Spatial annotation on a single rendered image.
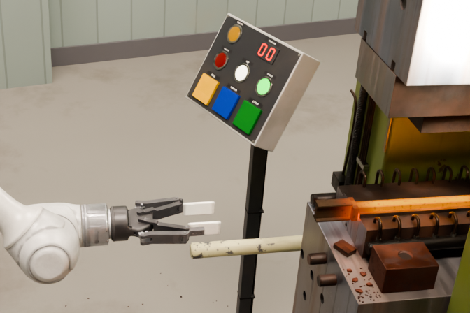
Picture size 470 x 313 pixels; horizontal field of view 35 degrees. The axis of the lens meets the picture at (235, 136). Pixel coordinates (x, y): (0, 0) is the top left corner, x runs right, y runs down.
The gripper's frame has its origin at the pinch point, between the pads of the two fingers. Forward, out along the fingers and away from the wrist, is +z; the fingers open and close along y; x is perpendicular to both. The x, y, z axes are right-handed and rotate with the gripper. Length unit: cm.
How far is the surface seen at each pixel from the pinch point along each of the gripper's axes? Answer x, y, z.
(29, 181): -99, -176, -49
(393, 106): 29.8, 7.7, 35.8
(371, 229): -0.7, 7.4, 36.2
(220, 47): 12, -67, 16
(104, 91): -99, -270, -9
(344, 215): -1.4, 0.6, 32.3
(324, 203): 2.0, 0.3, 27.1
